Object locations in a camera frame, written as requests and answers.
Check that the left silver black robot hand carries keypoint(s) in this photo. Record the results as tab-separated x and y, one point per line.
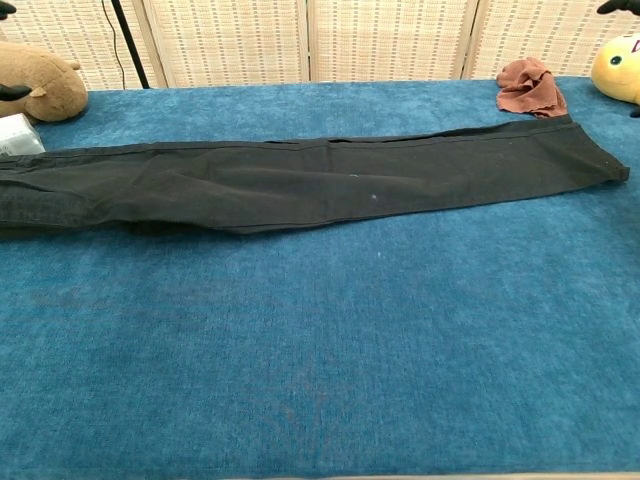
12	93

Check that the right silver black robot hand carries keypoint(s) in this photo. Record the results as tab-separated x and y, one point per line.
622	6

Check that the black trousers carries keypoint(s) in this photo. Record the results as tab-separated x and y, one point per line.
300	185

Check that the brown capybara plush toy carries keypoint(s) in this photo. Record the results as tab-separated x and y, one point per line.
50	80

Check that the tissue multipack in plastic wrap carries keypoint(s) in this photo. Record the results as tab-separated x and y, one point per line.
17	135

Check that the yellow duck plush toy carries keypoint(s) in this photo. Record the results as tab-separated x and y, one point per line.
620	70

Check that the rust brown cloth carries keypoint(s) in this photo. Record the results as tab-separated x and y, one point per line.
530	90

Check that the black tripod stand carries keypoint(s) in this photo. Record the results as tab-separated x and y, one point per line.
131	50

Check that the bamboo folding screen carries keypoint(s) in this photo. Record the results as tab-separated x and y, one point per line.
240	40

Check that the blue table mat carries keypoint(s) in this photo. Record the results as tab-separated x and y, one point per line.
300	325

